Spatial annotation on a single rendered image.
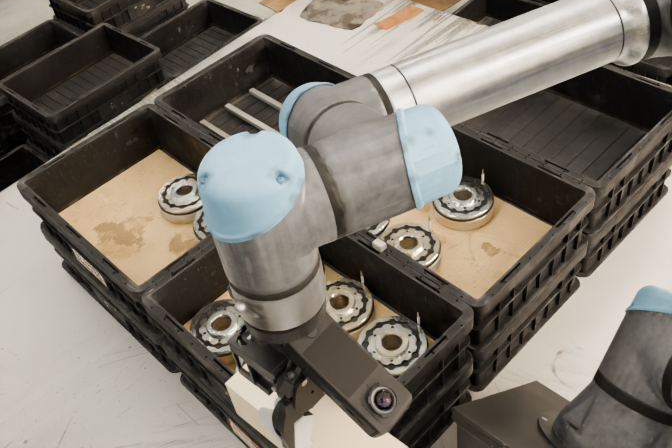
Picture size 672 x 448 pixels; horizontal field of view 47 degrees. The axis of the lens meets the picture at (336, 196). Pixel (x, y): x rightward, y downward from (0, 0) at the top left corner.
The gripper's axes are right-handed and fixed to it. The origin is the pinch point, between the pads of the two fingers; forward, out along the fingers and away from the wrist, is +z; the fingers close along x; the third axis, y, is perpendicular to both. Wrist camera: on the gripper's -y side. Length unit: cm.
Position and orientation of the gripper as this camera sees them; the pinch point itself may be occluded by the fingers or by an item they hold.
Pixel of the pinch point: (331, 435)
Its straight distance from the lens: 79.3
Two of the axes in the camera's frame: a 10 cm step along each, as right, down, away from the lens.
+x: -6.6, 5.7, -4.8
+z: 1.2, 7.2, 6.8
